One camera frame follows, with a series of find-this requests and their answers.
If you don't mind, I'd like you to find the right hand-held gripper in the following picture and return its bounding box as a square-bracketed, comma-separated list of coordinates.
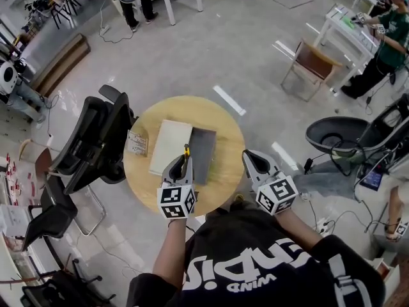
[242, 149, 300, 217]

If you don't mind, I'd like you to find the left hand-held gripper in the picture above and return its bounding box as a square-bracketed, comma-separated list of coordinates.
[156, 154, 196, 220]

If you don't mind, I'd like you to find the grey box with white lid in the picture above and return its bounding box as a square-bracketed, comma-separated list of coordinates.
[148, 118, 218, 185]

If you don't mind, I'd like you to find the person's left forearm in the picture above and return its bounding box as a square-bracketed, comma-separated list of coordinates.
[152, 217, 189, 277]

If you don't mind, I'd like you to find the person's right forearm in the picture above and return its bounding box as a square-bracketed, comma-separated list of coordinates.
[274, 207, 324, 254]

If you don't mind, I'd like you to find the clear plastic packet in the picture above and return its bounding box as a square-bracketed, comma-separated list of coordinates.
[125, 129, 150, 158]

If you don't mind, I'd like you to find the black mesh office chair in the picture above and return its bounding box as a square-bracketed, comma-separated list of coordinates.
[49, 84, 139, 195]

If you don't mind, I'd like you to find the green cloth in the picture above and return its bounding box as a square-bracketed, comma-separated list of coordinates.
[332, 151, 366, 165]

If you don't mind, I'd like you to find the person's black printed shirt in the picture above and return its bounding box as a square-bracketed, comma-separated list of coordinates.
[125, 199, 387, 307]

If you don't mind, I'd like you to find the blue screen tablet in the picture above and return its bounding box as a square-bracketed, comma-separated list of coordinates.
[360, 167, 385, 191]

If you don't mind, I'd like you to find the wooden platform step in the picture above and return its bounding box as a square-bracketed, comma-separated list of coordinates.
[29, 33, 92, 97]

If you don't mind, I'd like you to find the white shelf with red items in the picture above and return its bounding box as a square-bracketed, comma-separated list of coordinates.
[0, 151, 43, 211]

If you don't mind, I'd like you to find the black chair with armrests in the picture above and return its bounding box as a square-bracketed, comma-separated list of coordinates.
[20, 257, 116, 307]

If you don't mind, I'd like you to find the black folding chair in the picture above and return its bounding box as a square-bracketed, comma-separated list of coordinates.
[50, 0, 84, 31]

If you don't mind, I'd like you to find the wooden chair with metal frame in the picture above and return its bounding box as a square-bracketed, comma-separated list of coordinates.
[280, 39, 343, 102]

